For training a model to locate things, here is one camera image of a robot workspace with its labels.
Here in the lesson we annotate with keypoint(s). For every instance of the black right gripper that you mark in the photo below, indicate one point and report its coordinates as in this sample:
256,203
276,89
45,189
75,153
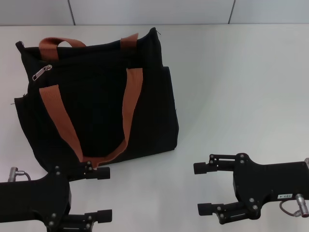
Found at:
265,181

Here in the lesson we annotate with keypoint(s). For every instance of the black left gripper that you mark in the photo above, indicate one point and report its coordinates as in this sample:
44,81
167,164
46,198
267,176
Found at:
31,203

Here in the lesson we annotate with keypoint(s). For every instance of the silver zipper pull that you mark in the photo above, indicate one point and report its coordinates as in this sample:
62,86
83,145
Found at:
41,73

